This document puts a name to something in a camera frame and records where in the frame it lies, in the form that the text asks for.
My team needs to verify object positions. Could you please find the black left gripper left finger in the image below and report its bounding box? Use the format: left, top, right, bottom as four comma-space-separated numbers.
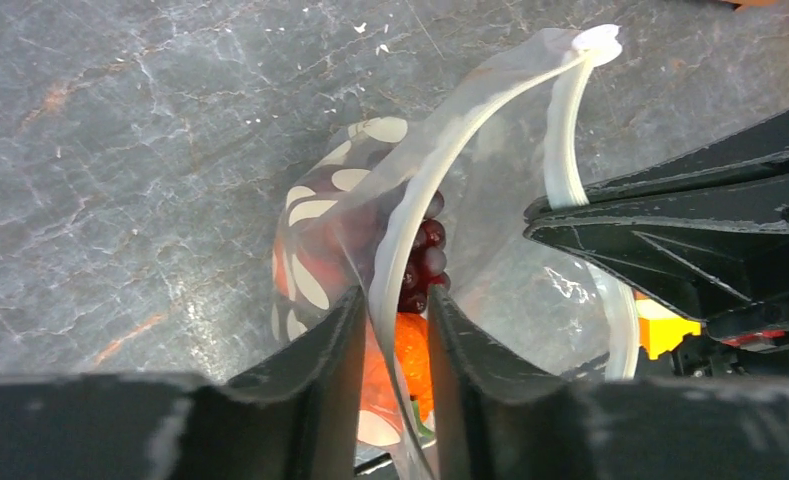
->
0, 288, 366, 479

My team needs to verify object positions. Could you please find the pink toy peach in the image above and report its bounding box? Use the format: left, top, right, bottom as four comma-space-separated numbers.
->
272, 226, 358, 311

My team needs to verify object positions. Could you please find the clear dotted zip top bag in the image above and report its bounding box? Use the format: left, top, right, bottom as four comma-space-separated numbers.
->
271, 24, 639, 479

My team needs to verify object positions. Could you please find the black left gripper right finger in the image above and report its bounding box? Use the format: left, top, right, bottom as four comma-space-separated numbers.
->
427, 286, 789, 479

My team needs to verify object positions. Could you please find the orange toy pumpkin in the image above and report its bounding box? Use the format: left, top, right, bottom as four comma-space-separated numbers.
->
357, 313, 434, 447

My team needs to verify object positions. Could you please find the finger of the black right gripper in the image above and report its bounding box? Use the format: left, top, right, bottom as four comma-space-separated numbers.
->
526, 110, 789, 222
524, 174, 789, 352

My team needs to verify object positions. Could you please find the orange yellow block stack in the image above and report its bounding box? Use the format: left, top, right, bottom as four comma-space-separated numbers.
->
634, 291, 702, 360

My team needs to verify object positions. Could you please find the dark purple grape bunch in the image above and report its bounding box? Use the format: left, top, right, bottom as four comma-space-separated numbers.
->
397, 191, 451, 314

